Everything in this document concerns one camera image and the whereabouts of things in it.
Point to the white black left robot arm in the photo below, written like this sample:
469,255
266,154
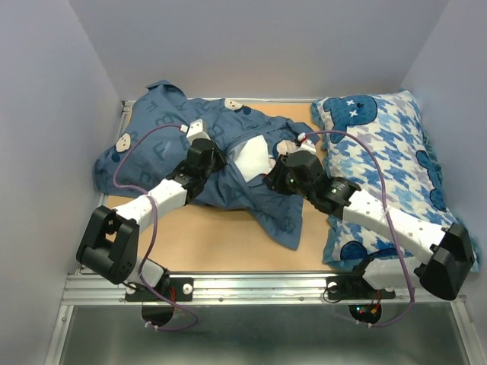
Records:
109,246

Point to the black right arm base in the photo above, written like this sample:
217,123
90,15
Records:
351,286

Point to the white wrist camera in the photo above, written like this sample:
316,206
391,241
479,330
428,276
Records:
195,130
305,144

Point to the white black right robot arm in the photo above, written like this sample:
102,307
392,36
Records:
440,257

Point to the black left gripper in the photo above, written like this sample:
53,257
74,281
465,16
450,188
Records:
221,163

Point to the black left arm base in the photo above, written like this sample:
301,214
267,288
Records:
173,287

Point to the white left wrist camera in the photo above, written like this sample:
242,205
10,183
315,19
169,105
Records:
195,130

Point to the blue white houndstooth pillow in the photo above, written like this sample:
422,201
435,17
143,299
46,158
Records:
377,141

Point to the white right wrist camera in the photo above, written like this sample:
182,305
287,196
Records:
305,144

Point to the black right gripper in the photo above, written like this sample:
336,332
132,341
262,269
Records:
274,179

